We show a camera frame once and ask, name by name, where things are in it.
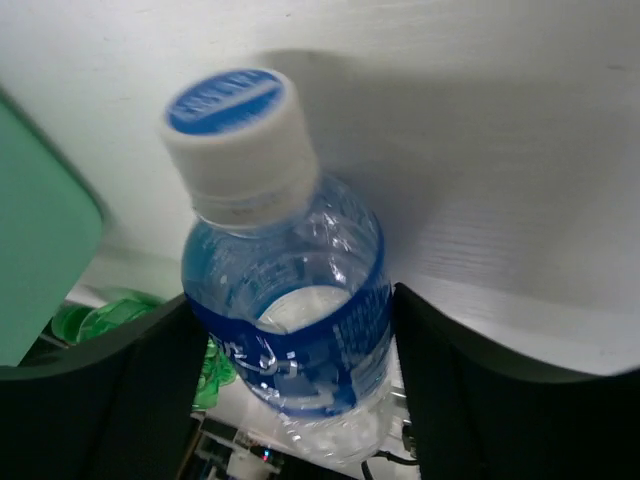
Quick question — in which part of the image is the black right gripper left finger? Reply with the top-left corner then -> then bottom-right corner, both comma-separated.
1,296 -> 208,479

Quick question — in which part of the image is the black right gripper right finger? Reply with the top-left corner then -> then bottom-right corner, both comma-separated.
392,284 -> 639,479

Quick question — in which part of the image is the blue label bottle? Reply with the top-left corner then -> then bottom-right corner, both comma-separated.
160,68 -> 393,466

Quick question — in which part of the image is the green plastic bin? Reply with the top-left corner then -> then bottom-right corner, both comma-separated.
1,94 -> 103,366

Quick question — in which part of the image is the green plastic soda bottle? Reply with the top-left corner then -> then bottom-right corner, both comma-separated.
50,289 -> 236,411

